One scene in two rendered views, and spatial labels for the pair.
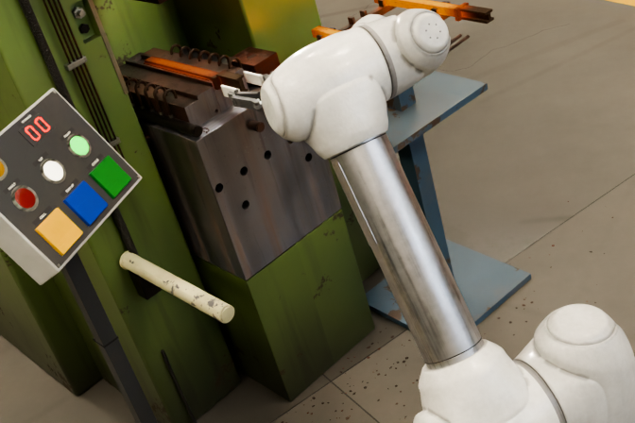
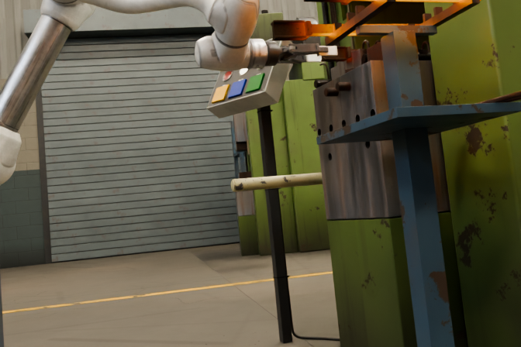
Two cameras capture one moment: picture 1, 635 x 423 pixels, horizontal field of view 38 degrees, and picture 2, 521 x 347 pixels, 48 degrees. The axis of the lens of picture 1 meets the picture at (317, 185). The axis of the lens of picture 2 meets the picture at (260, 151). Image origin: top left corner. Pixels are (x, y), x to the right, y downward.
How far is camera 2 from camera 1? 3.22 m
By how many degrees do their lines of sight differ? 105
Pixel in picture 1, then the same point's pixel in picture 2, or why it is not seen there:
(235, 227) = (324, 170)
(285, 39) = (454, 42)
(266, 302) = (334, 252)
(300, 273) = (354, 250)
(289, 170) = (354, 147)
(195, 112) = (334, 74)
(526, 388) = not seen: outside the picture
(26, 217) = (221, 83)
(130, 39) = not seen: hidden behind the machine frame
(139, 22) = not seen: hidden behind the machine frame
